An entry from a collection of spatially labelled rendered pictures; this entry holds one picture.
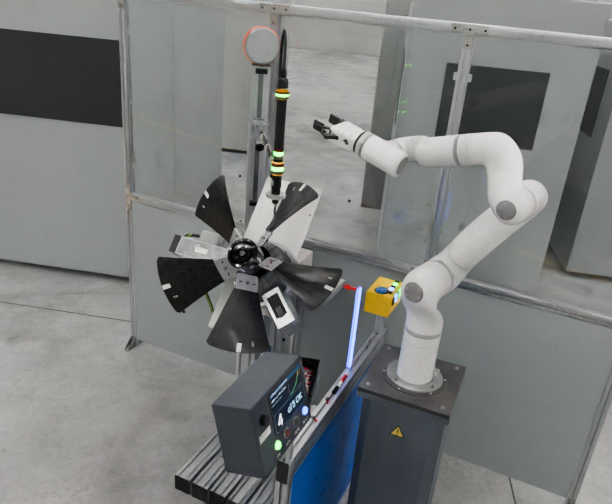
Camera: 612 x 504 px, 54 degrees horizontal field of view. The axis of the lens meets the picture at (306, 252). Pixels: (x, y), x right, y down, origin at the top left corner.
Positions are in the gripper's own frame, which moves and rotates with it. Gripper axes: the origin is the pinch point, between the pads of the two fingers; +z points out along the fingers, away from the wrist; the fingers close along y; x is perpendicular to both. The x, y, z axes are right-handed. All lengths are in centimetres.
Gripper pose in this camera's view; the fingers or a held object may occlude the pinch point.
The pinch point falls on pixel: (324, 122)
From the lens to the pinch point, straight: 202.1
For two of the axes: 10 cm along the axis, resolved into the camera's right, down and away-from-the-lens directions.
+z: -7.5, -5.2, 4.1
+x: 2.1, -7.7, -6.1
